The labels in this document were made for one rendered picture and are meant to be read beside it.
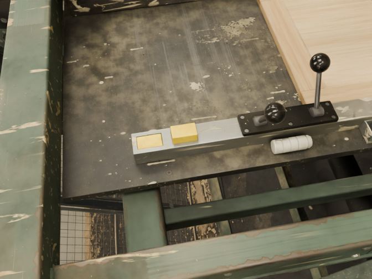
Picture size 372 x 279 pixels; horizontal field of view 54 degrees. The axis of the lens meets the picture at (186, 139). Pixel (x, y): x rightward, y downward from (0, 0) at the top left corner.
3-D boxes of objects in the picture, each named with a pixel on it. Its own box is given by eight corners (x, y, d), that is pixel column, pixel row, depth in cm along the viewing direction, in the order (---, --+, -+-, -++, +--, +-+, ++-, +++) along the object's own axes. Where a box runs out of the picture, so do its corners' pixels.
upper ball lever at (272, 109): (268, 129, 76) (291, 120, 62) (250, 132, 75) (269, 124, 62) (265, 111, 76) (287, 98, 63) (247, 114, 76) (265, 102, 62)
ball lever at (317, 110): (329, 119, 74) (335, 54, 68) (310, 122, 74) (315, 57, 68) (320, 112, 78) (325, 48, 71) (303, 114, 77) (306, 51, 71)
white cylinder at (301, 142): (273, 156, 76) (310, 150, 76) (276, 149, 73) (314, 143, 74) (269, 145, 77) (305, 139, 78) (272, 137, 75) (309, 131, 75)
